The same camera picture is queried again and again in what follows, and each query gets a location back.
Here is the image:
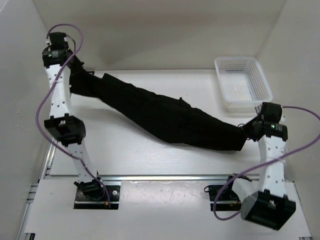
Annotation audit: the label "black trousers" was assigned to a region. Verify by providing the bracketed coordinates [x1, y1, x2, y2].
[69, 71, 247, 151]

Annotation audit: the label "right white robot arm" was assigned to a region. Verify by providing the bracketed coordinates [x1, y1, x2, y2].
[224, 116, 296, 231]

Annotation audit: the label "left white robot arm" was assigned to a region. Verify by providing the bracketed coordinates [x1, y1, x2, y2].
[42, 46, 105, 200]

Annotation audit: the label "white perforated plastic basket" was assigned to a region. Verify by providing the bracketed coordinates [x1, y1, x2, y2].
[214, 56, 273, 114]

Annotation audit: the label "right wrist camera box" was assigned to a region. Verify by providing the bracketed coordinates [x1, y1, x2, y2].
[259, 102, 283, 124]

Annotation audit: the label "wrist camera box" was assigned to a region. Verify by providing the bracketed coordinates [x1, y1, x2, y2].
[259, 102, 283, 124]
[48, 32, 69, 51]

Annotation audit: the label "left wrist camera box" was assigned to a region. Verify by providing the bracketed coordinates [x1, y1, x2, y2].
[48, 32, 69, 51]

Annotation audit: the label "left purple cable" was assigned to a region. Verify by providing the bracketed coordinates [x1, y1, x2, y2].
[34, 23, 112, 208]

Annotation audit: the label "purple cable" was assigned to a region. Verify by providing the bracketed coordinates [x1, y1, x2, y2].
[212, 104, 320, 221]
[34, 23, 112, 208]

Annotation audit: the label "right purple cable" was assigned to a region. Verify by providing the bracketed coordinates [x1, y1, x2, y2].
[212, 104, 320, 221]

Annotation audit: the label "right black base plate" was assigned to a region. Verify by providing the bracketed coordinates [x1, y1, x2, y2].
[203, 184, 242, 212]

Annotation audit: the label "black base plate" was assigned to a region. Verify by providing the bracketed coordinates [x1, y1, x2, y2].
[203, 184, 242, 212]
[73, 185, 121, 210]

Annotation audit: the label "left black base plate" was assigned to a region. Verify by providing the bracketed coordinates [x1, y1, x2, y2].
[73, 185, 121, 210]

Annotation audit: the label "aluminium frame rail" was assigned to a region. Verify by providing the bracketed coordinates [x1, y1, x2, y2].
[15, 144, 56, 240]

